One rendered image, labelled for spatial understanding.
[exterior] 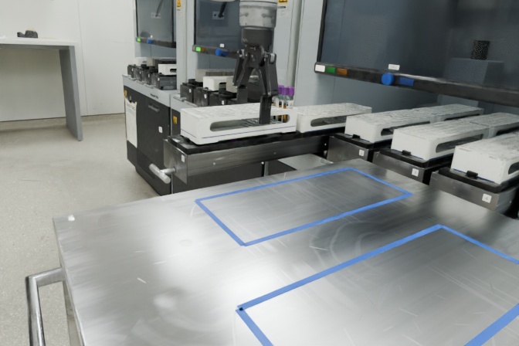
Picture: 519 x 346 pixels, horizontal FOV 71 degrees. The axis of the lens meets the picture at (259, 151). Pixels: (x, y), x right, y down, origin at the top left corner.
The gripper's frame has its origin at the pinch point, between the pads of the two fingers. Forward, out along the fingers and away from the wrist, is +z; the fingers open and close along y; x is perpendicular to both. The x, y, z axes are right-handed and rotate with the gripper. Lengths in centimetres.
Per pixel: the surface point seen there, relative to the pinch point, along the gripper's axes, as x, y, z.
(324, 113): 21.5, 5.1, 1.3
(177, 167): -21.7, 1.5, 11.7
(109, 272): -47, 41, 6
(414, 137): 24.3, 31.5, 1.7
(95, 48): 40, -350, 6
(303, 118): 13.8, 4.9, 2.1
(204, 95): 21, -67, 8
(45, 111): -13, -350, 71
